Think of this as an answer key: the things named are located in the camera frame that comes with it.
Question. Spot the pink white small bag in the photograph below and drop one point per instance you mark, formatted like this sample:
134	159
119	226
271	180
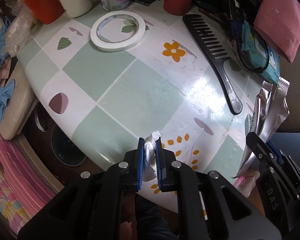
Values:
246	182

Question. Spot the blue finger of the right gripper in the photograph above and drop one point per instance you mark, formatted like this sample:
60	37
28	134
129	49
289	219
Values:
275	152

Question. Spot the operator right leg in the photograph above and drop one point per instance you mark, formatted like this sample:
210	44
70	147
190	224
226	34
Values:
150	223

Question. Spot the black comb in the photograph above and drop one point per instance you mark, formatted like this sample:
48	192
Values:
215	54

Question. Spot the pink cloth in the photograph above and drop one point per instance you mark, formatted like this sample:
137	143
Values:
278	22

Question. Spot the silver foil wrapper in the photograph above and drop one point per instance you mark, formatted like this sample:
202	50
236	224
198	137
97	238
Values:
270	109

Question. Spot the white leather chair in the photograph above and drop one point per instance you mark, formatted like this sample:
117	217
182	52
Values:
17	99

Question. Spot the blue wet wipes pack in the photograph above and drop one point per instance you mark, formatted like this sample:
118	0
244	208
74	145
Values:
257	56

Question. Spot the operator hand thumb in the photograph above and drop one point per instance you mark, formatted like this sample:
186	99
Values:
125	231

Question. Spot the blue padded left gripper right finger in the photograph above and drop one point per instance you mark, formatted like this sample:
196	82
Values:
158	148

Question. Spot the clear plastic bag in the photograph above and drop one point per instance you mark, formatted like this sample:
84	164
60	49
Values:
19	31

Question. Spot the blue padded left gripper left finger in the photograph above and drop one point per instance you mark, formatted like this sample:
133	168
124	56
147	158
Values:
139	159

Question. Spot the white tissue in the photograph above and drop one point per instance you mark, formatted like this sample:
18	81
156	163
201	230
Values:
149	161

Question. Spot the orange plastic cup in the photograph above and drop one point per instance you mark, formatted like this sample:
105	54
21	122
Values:
47	11

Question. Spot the pink striped bedsheet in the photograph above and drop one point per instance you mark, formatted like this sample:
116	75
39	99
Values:
22	193

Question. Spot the dark round trash bin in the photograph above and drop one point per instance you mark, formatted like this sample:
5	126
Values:
65	150

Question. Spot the white tape roll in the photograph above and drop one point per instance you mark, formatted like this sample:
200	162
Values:
117	31

